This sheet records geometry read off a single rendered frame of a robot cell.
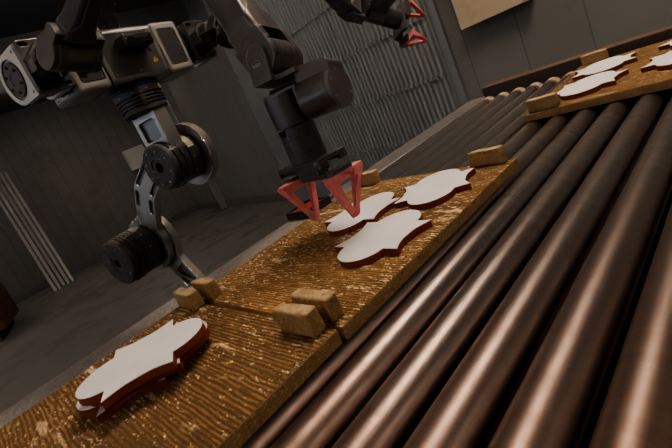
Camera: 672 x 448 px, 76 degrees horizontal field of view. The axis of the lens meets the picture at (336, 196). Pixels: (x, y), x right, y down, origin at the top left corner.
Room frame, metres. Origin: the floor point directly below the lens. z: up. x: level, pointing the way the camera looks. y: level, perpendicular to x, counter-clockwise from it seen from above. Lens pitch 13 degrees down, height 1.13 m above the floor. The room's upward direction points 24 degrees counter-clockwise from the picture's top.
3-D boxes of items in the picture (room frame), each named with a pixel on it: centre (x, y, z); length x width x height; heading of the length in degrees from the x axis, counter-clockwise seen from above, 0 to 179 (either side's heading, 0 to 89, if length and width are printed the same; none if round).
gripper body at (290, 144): (0.65, 0.01, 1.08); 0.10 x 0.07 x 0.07; 38
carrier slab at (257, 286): (0.63, 0.00, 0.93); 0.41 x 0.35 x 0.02; 129
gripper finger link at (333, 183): (0.62, -0.01, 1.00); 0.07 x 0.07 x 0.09; 38
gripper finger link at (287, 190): (0.67, 0.04, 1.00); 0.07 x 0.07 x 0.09; 38
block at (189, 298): (0.60, 0.25, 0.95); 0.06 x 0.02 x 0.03; 40
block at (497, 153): (0.65, -0.24, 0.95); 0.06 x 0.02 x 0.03; 39
